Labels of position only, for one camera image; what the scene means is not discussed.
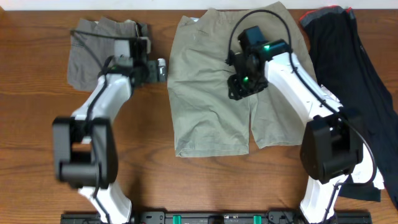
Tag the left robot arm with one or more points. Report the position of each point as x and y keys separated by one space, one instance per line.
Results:
x=84 y=148

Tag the folded grey shorts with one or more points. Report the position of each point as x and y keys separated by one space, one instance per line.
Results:
x=90 y=48

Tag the black garment with red trim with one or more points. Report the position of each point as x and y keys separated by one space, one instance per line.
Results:
x=342 y=65

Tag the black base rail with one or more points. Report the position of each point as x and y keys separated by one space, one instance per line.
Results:
x=272 y=217

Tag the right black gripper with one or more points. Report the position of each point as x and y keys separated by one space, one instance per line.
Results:
x=238 y=91

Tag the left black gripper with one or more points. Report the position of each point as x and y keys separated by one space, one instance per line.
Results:
x=153 y=66

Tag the khaki beige shorts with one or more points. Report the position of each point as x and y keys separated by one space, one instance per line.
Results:
x=206 y=121

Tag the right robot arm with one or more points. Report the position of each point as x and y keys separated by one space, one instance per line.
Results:
x=333 y=148

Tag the white cloth piece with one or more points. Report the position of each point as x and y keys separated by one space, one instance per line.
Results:
x=364 y=170

